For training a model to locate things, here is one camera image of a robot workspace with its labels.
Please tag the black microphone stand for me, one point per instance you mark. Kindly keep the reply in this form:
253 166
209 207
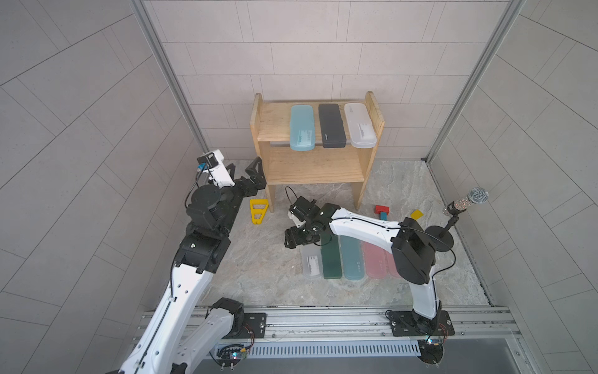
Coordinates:
441 239

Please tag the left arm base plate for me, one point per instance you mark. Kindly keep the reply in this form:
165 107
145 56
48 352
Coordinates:
252 326

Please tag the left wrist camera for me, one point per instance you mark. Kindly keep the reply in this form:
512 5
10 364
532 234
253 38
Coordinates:
212 163

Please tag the yellow wooden block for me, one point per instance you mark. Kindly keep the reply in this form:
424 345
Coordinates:
417 214

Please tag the black pencil case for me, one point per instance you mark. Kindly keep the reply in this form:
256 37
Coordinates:
332 126

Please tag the light blue pencil case bottom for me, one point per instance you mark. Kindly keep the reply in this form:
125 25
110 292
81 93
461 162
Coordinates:
352 258

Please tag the right aluminium corner post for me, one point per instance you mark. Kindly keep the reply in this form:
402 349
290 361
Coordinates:
499 34

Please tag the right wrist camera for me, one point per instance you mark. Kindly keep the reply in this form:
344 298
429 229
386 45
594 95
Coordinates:
297 221

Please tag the left green circuit board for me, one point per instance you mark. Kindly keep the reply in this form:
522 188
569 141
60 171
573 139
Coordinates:
230 356

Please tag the pink pencil case plain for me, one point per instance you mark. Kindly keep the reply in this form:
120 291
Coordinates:
374 261

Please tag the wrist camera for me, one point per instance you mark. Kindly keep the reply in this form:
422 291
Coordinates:
297 221
212 163

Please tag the yellow triangular plastic frame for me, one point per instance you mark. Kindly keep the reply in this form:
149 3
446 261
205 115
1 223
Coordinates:
258 209

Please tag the light teal pencil case top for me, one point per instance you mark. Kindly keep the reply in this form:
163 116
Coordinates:
302 127

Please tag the dark green pencil case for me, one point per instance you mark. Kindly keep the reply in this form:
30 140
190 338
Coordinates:
331 259

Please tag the right green circuit board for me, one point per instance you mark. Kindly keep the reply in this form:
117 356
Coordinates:
430 353

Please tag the red wooden block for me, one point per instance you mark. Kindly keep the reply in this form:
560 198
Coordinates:
381 209

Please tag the green circuit board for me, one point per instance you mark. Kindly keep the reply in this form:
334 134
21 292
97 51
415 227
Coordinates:
430 353
230 356

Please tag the clear white pencil case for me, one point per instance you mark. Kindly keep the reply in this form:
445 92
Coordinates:
359 123
312 262

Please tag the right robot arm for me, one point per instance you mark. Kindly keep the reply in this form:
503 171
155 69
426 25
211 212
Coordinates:
412 248

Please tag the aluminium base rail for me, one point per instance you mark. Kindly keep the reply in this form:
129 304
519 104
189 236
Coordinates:
369 323

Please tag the wooden two-tier shelf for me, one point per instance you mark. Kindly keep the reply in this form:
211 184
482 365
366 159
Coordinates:
270 127

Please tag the pink pencil case with label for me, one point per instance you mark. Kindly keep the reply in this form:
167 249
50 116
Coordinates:
391 266

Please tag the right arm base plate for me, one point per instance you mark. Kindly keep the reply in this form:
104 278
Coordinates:
408 324

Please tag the aluminium corner post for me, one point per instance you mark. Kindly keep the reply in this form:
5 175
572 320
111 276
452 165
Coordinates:
499 34
150 32

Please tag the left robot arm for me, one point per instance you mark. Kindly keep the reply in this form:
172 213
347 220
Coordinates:
212 207

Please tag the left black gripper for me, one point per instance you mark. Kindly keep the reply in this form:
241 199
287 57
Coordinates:
255 184

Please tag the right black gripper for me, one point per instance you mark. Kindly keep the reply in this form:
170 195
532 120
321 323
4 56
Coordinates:
293 235

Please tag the left aluminium corner post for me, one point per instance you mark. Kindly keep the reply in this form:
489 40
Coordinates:
150 32

